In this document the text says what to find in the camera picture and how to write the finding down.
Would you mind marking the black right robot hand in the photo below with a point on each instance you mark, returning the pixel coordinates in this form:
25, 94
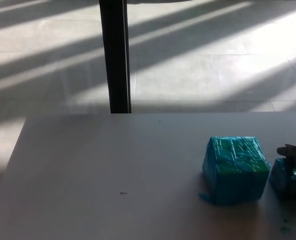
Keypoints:
294, 152

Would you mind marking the small blue cube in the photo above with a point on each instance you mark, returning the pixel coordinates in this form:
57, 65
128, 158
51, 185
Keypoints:
279, 178

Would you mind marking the large blue wrapped cube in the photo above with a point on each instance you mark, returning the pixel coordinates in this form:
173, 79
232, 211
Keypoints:
235, 177

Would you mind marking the black vertical window frame post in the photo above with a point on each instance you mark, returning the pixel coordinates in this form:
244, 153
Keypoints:
115, 56

